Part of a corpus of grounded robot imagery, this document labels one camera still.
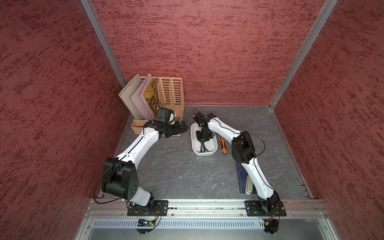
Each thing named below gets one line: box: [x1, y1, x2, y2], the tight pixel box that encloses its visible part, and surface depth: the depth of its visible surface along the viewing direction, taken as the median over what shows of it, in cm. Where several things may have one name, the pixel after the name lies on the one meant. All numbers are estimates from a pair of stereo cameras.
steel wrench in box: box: [199, 142, 209, 153], surface depth 98 cm
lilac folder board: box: [130, 73, 155, 120], surface depth 92 cm
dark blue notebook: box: [236, 162, 258, 194], surface depth 83 cm
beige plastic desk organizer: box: [142, 77, 185, 122], surface depth 108 cm
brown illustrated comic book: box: [144, 77, 161, 116], surface depth 102 cm
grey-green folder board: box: [118, 73, 145, 120], surface depth 92 cm
